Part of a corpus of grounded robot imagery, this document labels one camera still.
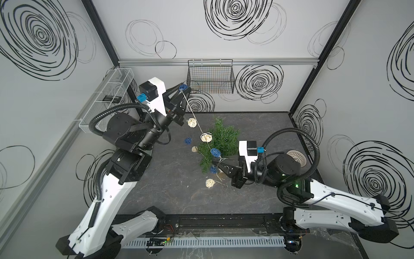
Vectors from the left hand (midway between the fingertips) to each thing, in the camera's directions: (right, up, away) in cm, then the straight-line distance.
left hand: (184, 85), depth 44 cm
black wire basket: (+8, +28, +80) cm, 85 cm away
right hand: (+8, -23, +3) cm, 24 cm away
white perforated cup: (+59, -29, +50) cm, 83 cm away
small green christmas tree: (+14, -16, +24) cm, 32 cm away
